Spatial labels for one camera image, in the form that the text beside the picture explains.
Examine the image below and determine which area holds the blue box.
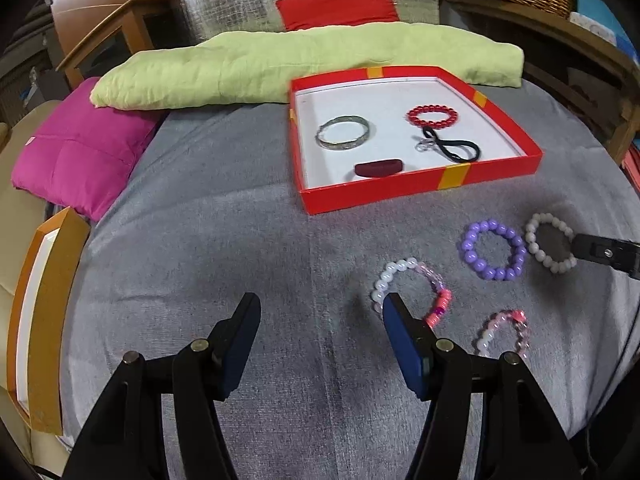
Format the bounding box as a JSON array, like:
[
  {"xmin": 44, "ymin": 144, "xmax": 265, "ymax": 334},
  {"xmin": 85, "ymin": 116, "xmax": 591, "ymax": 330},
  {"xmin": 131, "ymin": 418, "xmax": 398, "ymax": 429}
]
[{"xmin": 575, "ymin": 0, "xmax": 640, "ymax": 56}]

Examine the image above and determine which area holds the purple bead bracelet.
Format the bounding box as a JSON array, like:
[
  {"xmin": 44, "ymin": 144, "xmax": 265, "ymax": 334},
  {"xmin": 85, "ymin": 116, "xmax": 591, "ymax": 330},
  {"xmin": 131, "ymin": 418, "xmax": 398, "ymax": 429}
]
[{"xmin": 461, "ymin": 218, "xmax": 528, "ymax": 282}]

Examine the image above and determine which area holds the light green blanket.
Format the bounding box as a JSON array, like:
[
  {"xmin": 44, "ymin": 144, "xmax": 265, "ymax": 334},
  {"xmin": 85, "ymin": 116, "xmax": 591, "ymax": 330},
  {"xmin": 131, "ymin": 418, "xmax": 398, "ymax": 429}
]
[{"xmin": 89, "ymin": 22, "xmax": 525, "ymax": 111}]

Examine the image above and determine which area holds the grey blanket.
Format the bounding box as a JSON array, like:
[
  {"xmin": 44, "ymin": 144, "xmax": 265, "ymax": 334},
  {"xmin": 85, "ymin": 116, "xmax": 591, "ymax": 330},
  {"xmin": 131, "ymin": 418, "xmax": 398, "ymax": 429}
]
[{"xmin": 57, "ymin": 77, "xmax": 640, "ymax": 480}]

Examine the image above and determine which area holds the silver metal bangle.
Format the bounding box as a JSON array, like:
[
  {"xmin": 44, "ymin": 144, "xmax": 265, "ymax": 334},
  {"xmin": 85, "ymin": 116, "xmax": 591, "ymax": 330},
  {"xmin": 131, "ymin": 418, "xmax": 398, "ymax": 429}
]
[{"xmin": 316, "ymin": 116, "xmax": 372, "ymax": 151}]

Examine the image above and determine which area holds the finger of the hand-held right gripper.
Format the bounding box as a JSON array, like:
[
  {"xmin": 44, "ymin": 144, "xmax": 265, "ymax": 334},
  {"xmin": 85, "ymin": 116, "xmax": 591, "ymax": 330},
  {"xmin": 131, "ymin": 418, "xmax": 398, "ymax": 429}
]
[{"xmin": 572, "ymin": 232, "xmax": 640, "ymax": 281}]

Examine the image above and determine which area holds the dark red hair tie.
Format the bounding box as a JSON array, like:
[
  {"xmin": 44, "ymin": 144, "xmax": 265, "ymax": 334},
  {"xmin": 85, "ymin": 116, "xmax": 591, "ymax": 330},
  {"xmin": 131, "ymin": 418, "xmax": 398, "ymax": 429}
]
[{"xmin": 354, "ymin": 158, "xmax": 404, "ymax": 179}]

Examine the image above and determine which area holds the orange box lid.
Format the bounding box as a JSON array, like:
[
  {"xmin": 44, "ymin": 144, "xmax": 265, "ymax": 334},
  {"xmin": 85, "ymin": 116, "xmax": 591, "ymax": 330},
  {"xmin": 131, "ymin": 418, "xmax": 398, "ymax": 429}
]
[{"xmin": 6, "ymin": 206, "xmax": 92, "ymax": 436}]

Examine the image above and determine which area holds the small pale pink bead bracelet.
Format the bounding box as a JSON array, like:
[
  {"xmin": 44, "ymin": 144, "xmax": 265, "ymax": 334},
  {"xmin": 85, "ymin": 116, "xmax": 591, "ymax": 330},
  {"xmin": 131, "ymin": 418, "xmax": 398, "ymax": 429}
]
[{"xmin": 474, "ymin": 309, "xmax": 532, "ymax": 359}]

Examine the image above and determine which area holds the black hair tie with charm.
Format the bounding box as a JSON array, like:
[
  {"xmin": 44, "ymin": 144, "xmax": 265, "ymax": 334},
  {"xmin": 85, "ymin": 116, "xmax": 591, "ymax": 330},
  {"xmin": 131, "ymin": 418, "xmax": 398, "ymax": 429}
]
[{"xmin": 414, "ymin": 126, "xmax": 482, "ymax": 164}]

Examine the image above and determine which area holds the white patterned packet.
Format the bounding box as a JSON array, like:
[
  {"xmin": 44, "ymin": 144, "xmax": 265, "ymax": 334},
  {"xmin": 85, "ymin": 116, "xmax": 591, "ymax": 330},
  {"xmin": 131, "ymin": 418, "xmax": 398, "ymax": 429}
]
[{"xmin": 570, "ymin": 12, "xmax": 616, "ymax": 43}]

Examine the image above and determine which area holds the red bead bracelet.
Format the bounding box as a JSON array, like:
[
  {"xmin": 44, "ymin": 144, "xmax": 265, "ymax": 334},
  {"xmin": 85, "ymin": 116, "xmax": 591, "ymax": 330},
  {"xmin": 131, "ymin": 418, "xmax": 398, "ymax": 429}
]
[{"xmin": 406, "ymin": 104, "xmax": 460, "ymax": 130}]

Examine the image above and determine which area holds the silver foil insulation mat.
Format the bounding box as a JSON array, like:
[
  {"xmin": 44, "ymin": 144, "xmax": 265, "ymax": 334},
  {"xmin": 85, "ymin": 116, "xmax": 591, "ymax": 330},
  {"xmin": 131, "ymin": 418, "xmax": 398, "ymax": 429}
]
[{"xmin": 165, "ymin": 0, "xmax": 441, "ymax": 48}]

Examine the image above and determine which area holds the wooden shelf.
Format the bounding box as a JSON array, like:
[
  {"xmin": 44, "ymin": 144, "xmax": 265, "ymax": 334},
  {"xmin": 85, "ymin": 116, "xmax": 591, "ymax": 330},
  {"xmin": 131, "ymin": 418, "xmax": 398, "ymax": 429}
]
[{"xmin": 445, "ymin": 0, "xmax": 640, "ymax": 166}]

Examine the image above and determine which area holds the small red cushion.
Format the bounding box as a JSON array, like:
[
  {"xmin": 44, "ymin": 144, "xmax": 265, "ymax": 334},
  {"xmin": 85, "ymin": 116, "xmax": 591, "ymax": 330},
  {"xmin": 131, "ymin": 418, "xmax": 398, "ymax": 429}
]
[{"xmin": 275, "ymin": 0, "xmax": 400, "ymax": 31}]

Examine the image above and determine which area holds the red cardboard box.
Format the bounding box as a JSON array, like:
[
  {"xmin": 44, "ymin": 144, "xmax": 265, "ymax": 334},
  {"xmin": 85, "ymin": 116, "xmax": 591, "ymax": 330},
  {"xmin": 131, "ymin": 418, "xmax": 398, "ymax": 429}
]
[{"xmin": 289, "ymin": 65, "xmax": 544, "ymax": 216}]

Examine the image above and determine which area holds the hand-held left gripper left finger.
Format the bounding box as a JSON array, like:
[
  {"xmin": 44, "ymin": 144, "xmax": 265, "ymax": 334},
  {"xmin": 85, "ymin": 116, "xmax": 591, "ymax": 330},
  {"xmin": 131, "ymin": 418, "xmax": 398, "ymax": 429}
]
[{"xmin": 62, "ymin": 292, "xmax": 262, "ymax": 480}]

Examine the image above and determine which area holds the magenta cushion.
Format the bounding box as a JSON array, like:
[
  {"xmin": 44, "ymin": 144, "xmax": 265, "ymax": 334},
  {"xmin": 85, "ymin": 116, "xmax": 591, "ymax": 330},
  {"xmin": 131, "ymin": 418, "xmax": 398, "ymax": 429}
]
[{"xmin": 12, "ymin": 76, "xmax": 168, "ymax": 222}]

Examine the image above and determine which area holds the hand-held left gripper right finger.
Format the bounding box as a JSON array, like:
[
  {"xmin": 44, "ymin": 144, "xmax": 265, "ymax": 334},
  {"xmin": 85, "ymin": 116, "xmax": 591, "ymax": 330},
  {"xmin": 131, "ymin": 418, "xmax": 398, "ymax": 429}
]
[{"xmin": 382, "ymin": 292, "xmax": 583, "ymax": 480}]

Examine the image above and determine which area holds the white and pink bead bracelet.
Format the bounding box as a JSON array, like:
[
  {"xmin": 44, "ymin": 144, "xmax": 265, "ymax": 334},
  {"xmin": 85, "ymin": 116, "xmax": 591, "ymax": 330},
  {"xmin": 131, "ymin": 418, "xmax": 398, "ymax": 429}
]
[{"xmin": 370, "ymin": 257, "xmax": 453, "ymax": 331}]

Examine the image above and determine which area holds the wooden chair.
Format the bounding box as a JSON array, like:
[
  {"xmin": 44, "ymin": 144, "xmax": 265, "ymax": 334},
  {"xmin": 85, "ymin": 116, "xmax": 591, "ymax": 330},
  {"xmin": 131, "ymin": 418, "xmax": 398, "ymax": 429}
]
[{"xmin": 50, "ymin": 0, "xmax": 171, "ymax": 88}]

